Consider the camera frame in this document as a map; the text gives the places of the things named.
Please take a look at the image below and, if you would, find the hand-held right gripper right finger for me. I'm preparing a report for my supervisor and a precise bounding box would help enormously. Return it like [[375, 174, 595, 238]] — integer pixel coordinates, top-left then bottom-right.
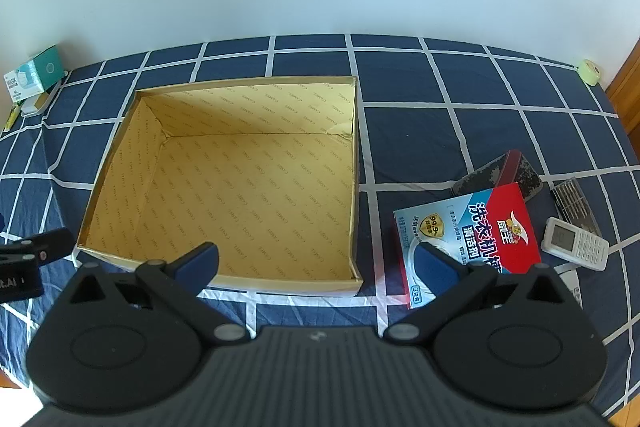
[[382, 242, 572, 348]]

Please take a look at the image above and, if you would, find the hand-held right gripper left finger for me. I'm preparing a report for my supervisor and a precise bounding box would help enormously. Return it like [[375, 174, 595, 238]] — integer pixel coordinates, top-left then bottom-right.
[[67, 242, 251, 349]]

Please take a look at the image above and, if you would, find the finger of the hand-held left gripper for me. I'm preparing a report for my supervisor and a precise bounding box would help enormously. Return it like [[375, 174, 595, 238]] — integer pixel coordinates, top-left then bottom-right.
[[0, 227, 77, 266]]

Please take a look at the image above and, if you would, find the red and blue detergent box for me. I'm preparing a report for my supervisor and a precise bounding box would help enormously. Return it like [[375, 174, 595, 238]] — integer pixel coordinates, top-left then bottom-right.
[[392, 182, 543, 312]]

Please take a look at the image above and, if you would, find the cardboard box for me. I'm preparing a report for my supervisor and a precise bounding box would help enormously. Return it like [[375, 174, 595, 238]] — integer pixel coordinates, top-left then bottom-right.
[[74, 75, 365, 299]]

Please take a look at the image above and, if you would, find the small white remote with screen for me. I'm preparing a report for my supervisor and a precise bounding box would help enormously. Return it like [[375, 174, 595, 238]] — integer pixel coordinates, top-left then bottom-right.
[[541, 217, 611, 270]]

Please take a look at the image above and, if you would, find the long white TV remote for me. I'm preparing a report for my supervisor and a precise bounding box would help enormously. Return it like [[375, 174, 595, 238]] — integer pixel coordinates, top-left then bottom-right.
[[556, 268, 586, 309]]

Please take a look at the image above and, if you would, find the white flat box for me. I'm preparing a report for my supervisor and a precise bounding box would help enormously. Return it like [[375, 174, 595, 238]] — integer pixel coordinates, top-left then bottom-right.
[[20, 82, 65, 116]]

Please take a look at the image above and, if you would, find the clear drill bit case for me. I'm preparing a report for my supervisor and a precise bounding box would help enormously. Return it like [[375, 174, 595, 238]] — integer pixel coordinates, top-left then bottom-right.
[[551, 177, 601, 235]]

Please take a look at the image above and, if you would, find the teal face mask box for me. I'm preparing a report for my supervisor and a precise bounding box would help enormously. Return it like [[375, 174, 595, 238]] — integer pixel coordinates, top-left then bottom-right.
[[2, 46, 66, 104]]

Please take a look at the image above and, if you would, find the navy white checked bed sheet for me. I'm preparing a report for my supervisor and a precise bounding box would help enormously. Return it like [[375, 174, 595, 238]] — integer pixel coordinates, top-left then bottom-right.
[[0, 34, 640, 427]]

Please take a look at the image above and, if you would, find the green tape roll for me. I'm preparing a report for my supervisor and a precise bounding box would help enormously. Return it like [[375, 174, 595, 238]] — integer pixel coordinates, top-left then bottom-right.
[[576, 59, 602, 86]]

